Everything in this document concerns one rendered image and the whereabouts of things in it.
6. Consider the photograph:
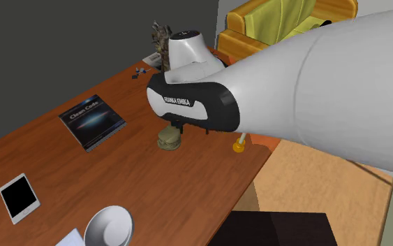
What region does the white flat box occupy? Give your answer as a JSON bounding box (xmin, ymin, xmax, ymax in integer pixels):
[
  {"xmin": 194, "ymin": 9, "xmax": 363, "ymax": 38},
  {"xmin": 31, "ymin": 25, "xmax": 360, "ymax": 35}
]
[{"xmin": 142, "ymin": 52, "xmax": 163, "ymax": 68}]

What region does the yellow armchair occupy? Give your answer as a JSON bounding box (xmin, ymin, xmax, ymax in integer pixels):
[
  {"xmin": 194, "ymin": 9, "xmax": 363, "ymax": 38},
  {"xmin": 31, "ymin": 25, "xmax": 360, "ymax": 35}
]
[{"xmin": 216, "ymin": 0, "xmax": 359, "ymax": 63}]

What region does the tan round burger-shaped object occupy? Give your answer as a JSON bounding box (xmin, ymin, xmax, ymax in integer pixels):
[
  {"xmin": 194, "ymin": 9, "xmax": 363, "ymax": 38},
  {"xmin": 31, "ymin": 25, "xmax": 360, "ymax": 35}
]
[{"xmin": 157, "ymin": 125, "xmax": 183, "ymax": 152}]

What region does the white bowl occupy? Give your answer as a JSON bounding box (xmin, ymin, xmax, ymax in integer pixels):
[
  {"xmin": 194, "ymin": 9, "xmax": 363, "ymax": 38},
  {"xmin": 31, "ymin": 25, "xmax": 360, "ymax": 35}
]
[{"xmin": 83, "ymin": 205, "xmax": 135, "ymax": 246}]

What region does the brown dried plant figure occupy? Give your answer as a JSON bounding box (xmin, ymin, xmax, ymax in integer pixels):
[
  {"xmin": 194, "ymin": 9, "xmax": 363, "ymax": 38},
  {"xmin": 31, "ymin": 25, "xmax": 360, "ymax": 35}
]
[{"xmin": 150, "ymin": 20, "xmax": 173, "ymax": 73}]

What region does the brown wooden desk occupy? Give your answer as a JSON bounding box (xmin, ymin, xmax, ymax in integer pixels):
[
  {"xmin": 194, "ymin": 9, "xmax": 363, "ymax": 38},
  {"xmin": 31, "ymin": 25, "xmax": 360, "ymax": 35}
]
[{"xmin": 0, "ymin": 46, "xmax": 282, "ymax": 246}]

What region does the dark blue book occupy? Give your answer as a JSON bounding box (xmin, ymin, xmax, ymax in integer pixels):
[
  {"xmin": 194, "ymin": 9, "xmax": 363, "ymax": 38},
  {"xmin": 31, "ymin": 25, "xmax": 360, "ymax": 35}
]
[{"xmin": 58, "ymin": 94, "xmax": 128, "ymax": 153}]

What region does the white paper sheet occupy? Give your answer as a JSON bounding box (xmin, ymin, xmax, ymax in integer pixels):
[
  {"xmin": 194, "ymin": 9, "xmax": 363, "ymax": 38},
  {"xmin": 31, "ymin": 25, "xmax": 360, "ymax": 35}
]
[{"xmin": 55, "ymin": 227, "xmax": 85, "ymax": 246}]

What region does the dark robot stand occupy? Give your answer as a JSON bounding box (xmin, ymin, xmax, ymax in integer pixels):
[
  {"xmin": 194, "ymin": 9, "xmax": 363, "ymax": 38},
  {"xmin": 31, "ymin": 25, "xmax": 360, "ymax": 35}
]
[{"xmin": 207, "ymin": 210, "xmax": 339, "ymax": 246}]

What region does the white tablet with black screen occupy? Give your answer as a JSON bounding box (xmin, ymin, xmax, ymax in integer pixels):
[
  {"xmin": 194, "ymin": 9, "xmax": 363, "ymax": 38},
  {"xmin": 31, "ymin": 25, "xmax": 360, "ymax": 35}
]
[{"xmin": 0, "ymin": 173, "xmax": 42, "ymax": 225}]

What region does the yellow and white plunger-shaped object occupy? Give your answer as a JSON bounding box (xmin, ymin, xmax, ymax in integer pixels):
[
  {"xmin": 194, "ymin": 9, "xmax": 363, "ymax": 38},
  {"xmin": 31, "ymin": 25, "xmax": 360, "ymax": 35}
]
[{"xmin": 232, "ymin": 132, "xmax": 249, "ymax": 154}]

